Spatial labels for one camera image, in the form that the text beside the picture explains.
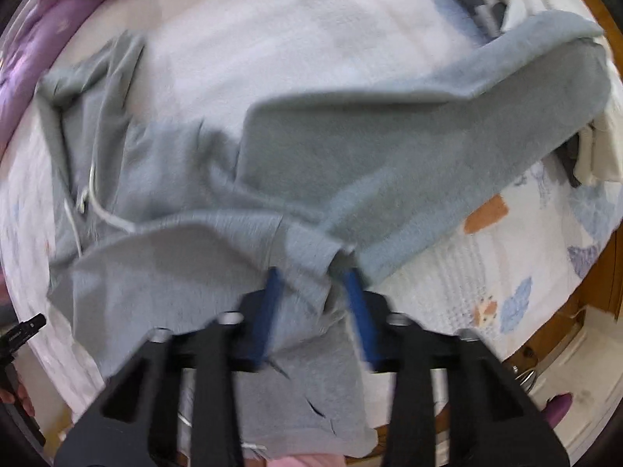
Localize grey hooded sweatshirt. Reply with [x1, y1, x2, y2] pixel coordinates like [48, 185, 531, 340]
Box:
[36, 11, 610, 458]

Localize purple round stool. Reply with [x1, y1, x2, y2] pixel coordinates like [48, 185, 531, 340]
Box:
[540, 392, 574, 429]

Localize white patterned bed blanket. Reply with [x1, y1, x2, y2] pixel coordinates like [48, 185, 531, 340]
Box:
[1, 0, 622, 414]

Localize purple pink floral duvet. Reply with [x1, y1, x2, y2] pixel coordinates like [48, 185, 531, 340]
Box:
[1, 0, 106, 150]

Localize wooden bed frame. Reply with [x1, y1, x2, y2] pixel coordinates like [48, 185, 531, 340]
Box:
[370, 0, 623, 467]

